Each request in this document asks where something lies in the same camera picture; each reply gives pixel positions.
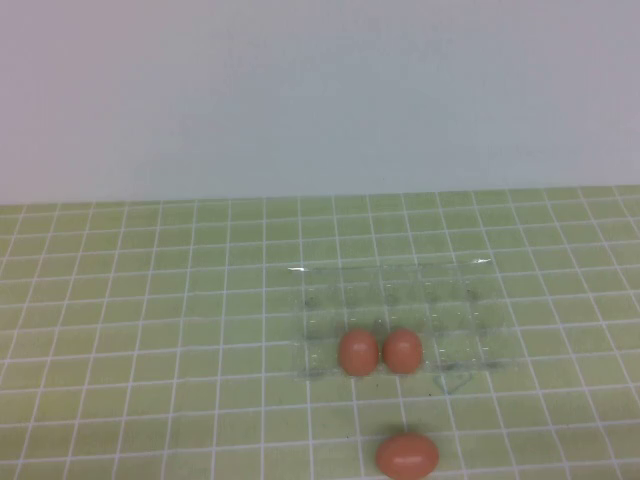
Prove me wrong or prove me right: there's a green grid table mat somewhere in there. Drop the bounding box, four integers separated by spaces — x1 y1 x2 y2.
0 185 640 480

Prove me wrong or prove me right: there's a brown egg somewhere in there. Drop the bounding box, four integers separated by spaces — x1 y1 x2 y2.
337 328 380 378
382 327 424 375
375 432 441 480

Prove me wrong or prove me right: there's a clear plastic egg tray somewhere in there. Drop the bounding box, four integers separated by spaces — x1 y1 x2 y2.
286 256 507 384

